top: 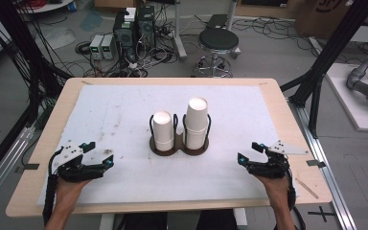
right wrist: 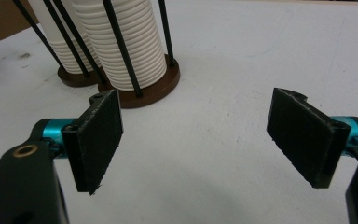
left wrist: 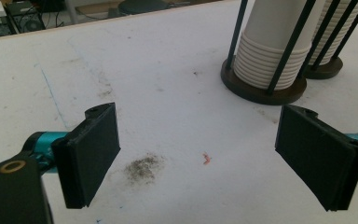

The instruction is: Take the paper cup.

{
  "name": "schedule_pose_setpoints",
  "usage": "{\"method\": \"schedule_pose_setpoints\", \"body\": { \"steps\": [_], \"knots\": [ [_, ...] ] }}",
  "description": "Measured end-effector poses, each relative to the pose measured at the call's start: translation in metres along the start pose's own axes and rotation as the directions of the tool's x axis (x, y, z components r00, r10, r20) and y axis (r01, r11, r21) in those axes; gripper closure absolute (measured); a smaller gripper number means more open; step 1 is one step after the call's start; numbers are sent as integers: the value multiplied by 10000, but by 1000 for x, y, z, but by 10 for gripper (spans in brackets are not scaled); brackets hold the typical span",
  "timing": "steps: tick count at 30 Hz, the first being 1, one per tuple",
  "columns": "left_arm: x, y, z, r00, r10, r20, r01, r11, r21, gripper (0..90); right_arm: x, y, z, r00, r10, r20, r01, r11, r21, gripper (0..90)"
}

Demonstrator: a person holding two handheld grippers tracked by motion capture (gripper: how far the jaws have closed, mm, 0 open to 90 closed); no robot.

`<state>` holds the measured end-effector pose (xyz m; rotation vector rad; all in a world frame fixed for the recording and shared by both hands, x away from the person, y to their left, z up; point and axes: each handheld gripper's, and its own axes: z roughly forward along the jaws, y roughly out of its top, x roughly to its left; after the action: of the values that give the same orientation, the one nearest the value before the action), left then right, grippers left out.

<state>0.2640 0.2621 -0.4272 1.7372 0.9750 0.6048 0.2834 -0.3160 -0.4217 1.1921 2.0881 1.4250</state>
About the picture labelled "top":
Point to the brown cardboard box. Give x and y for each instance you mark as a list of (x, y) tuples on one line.
[(319, 19)]

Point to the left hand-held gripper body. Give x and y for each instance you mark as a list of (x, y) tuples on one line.
[(68, 155)]

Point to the white stand leg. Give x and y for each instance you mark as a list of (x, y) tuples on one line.
[(179, 38)]

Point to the white table leg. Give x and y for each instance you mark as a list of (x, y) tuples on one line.
[(107, 222), (240, 218)]

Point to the person's left hand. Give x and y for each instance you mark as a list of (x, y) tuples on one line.
[(67, 191)]

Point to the white floor board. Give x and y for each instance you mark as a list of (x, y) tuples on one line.
[(351, 105)]

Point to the black tape cross mark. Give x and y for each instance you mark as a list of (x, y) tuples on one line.
[(322, 214)]

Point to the thin wooden stick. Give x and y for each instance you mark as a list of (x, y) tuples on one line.
[(306, 188)]

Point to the person's right hand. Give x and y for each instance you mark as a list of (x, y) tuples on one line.
[(278, 190)]

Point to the person's left leg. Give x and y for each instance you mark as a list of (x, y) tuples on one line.
[(145, 222)]

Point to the black tape strip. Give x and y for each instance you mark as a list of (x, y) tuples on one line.
[(315, 163), (31, 166)]

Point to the black metal frame post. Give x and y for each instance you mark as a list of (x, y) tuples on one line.
[(329, 51)]

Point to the aluminium floor rail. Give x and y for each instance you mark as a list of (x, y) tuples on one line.
[(326, 166), (3, 169)]

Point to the white paper cup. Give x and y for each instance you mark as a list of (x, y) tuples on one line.
[(197, 118), (163, 134), (195, 140)]

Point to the white foam mat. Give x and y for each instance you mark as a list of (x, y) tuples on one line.
[(124, 102)]

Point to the grey power supply unit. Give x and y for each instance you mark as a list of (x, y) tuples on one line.
[(96, 47), (107, 47)]

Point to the person's leg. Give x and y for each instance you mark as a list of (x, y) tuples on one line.
[(217, 220), (145, 222)]

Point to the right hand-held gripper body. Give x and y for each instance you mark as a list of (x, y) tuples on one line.
[(273, 167)]

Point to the black computer tower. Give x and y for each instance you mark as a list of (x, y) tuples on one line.
[(124, 35), (146, 27)]

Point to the person's right leg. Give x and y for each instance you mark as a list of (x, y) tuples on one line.
[(217, 220)]

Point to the black round stool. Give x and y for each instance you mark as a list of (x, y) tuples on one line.
[(218, 40)]

